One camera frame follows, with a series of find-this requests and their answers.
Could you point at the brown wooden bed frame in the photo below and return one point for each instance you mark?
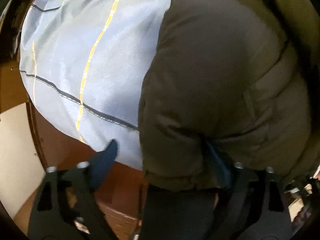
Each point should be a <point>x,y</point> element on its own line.
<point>120,190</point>

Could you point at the light blue checked bedsheet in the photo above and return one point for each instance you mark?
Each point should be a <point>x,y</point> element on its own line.
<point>83,63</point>

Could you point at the dark olive puffer jacket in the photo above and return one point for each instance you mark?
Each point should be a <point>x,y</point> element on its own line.
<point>236,77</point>

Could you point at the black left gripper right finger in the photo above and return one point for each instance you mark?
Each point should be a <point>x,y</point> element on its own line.
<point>251,202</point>

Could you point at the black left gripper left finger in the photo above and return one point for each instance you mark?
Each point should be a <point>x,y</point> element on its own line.
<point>65,207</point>

